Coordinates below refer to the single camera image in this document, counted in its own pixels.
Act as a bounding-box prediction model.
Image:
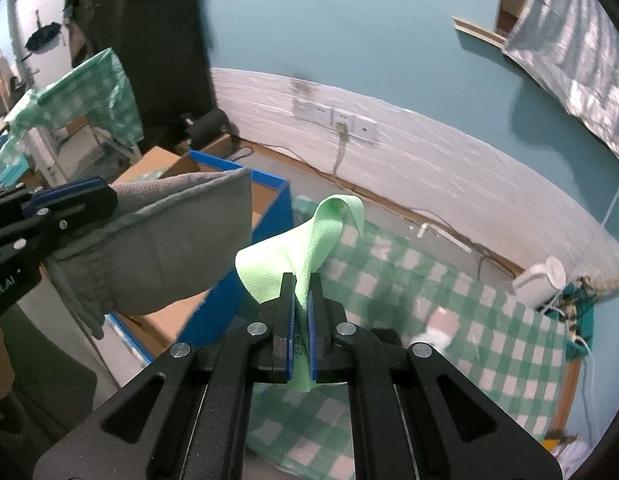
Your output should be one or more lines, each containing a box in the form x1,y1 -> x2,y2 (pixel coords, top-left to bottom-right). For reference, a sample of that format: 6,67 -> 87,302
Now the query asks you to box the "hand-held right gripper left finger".
34,272 -> 296,480

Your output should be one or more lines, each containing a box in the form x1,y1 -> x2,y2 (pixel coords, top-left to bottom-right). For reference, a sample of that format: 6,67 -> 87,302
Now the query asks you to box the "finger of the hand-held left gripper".
0,208 -> 118,273
0,176 -> 119,221

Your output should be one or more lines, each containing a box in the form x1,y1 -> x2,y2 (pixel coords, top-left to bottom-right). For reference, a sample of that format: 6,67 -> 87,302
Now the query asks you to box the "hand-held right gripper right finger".
308,272 -> 563,480

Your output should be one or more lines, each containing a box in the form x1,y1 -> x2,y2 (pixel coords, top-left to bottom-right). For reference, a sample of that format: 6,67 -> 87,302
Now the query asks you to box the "light green cloth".
234,196 -> 366,394

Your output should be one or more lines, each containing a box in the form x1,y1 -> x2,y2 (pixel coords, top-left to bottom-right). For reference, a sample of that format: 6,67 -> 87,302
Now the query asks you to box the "grey cloth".
45,166 -> 254,340

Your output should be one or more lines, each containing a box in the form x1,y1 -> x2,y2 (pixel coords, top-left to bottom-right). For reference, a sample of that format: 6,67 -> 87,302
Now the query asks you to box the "blue cardboard box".
105,146 -> 294,363

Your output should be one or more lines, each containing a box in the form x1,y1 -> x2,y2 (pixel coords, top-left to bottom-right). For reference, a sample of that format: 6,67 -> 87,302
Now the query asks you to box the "green checkered cloth on rack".
0,47 -> 144,181

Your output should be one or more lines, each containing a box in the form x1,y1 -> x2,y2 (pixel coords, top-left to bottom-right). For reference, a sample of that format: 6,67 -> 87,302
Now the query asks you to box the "green checkered tablecloth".
245,195 -> 585,480

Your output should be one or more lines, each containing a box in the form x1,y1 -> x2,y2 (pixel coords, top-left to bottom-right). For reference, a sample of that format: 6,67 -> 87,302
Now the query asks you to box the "black umbrella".
22,21 -> 62,61

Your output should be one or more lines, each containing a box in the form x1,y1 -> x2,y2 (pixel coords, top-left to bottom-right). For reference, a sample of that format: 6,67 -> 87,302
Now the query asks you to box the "dark hanging coat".
64,0 -> 220,153

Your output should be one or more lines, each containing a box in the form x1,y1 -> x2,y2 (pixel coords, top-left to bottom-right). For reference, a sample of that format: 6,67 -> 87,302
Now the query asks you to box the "white paper roll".
512,256 -> 567,308

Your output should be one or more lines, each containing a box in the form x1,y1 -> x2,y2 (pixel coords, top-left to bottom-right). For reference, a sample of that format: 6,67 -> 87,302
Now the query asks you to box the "wooden ledge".
452,16 -> 510,52

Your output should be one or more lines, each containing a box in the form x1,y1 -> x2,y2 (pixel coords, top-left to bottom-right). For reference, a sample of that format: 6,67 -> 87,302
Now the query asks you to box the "silver grey curtain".
503,0 -> 619,170

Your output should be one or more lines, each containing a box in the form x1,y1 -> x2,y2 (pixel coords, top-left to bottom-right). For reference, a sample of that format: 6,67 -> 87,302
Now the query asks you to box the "grey power cable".
331,122 -> 350,178

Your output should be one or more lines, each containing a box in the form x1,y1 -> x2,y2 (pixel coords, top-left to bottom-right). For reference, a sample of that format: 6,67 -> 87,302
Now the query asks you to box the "white wall socket panel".
292,97 -> 379,144

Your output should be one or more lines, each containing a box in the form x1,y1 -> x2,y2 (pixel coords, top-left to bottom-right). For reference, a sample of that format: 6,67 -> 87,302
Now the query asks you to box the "beige rope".
569,272 -> 619,306

